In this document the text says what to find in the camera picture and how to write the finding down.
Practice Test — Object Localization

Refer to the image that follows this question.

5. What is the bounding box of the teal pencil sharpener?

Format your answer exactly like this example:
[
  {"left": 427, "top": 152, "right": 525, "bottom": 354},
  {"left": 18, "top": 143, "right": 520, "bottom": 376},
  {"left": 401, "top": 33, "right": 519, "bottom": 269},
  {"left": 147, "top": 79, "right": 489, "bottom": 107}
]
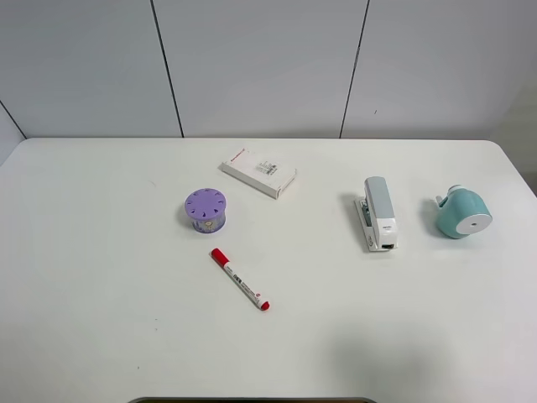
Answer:
[{"left": 435, "top": 185, "right": 493, "bottom": 239}]

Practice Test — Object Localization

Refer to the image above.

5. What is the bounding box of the white grey stapler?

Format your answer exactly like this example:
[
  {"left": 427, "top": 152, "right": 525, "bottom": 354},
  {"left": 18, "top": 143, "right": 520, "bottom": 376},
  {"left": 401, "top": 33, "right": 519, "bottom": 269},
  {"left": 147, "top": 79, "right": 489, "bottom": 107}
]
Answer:
[{"left": 354, "top": 176, "right": 399, "bottom": 252}]

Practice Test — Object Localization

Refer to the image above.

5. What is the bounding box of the purple round container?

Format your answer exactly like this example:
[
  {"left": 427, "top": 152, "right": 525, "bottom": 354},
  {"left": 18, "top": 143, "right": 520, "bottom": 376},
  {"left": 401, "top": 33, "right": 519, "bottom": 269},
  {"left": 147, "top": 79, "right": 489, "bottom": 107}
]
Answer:
[{"left": 184, "top": 188, "right": 227, "bottom": 233}]

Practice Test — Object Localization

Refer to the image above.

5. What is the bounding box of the white cardboard box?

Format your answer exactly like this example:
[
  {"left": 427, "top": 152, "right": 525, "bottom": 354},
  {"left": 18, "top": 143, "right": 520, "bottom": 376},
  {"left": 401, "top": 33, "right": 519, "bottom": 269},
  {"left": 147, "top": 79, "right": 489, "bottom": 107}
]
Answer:
[{"left": 219, "top": 148, "right": 297, "bottom": 200}]

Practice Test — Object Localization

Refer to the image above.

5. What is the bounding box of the red white marker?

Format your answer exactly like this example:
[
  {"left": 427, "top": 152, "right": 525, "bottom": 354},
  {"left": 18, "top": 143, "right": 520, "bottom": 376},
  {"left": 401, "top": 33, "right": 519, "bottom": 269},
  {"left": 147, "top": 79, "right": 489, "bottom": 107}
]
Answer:
[{"left": 210, "top": 249, "right": 270, "bottom": 311}]

